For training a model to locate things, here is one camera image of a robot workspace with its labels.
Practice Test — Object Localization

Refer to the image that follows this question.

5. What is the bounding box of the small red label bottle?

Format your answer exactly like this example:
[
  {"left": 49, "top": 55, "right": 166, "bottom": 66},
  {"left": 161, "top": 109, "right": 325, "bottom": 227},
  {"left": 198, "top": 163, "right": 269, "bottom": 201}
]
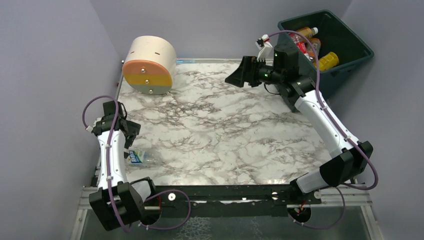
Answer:
[{"left": 294, "top": 40, "right": 311, "bottom": 61}]

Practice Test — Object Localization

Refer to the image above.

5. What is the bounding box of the dark green plastic bin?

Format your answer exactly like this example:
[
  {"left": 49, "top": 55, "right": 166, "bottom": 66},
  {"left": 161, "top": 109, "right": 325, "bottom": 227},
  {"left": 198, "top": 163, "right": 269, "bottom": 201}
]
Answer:
[{"left": 277, "top": 10, "right": 374, "bottom": 100}]

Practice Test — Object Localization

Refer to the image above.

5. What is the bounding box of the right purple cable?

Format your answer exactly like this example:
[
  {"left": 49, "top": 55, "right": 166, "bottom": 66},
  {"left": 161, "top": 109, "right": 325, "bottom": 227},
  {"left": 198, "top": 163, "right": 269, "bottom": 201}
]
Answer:
[{"left": 268, "top": 30, "right": 379, "bottom": 230}]

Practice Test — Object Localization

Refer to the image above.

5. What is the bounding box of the round cream drum box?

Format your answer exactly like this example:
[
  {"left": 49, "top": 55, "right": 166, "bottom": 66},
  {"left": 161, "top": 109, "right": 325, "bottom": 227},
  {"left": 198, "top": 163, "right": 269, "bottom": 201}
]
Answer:
[{"left": 122, "top": 35, "right": 177, "bottom": 95}]

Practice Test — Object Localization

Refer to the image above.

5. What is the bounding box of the red gold drink can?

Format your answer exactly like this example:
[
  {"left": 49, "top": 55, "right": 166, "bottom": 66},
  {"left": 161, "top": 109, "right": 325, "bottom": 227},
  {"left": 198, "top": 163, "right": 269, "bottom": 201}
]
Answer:
[{"left": 288, "top": 27, "right": 319, "bottom": 43}]

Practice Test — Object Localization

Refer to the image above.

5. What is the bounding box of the yellow drink bottle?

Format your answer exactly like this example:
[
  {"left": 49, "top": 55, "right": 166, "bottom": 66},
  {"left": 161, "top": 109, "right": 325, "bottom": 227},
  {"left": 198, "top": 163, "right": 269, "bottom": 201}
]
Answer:
[{"left": 318, "top": 51, "right": 340, "bottom": 72}]

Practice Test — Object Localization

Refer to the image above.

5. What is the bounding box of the small blue label bottle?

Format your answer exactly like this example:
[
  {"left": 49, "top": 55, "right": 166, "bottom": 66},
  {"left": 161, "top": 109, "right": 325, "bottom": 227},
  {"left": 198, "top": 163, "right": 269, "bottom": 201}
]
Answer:
[{"left": 126, "top": 150, "right": 162, "bottom": 167}]

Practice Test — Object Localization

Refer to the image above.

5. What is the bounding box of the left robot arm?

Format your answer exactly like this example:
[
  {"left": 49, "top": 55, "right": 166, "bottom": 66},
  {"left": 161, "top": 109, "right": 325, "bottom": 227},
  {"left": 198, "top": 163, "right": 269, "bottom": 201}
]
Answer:
[{"left": 87, "top": 100, "right": 155, "bottom": 231}]

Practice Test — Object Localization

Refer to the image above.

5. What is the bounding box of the orange drink bottle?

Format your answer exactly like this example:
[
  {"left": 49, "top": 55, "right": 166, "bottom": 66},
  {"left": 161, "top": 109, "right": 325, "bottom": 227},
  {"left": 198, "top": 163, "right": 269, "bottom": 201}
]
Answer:
[{"left": 307, "top": 37, "right": 321, "bottom": 63}]

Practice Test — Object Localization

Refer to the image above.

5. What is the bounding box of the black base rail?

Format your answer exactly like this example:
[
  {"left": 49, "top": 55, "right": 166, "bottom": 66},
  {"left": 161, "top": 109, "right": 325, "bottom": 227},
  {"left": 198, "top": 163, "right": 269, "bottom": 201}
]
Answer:
[{"left": 79, "top": 184, "right": 373, "bottom": 220}]

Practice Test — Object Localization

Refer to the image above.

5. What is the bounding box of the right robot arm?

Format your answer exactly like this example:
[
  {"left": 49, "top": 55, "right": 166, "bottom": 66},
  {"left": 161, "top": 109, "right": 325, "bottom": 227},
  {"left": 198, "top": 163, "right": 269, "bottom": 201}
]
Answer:
[{"left": 225, "top": 45, "right": 373, "bottom": 196}]

